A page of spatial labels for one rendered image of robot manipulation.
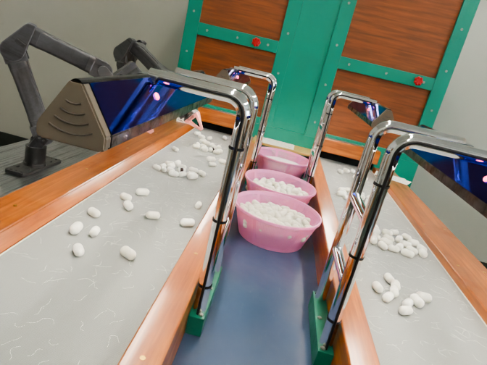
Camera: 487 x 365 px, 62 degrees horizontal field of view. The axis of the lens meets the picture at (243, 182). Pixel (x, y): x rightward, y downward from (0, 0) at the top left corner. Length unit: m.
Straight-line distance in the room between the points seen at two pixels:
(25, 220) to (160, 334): 0.42
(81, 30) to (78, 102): 2.97
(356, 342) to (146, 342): 0.35
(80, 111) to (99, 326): 0.35
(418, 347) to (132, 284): 0.54
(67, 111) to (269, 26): 1.78
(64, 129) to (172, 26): 2.71
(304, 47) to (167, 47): 1.29
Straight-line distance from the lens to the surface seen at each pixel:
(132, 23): 3.26
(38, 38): 1.39
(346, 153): 2.17
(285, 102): 2.18
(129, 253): 0.84
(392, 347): 0.84
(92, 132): 0.47
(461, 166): 0.78
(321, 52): 2.18
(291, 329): 0.88
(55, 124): 0.49
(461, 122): 3.20
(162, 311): 0.69
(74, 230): 0.92
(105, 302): 0.74
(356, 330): 0.79
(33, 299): 0.74
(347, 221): 0.84
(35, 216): 0.96
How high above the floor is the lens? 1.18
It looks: 17 degrees down
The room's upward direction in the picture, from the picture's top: 14 degrees clockwise
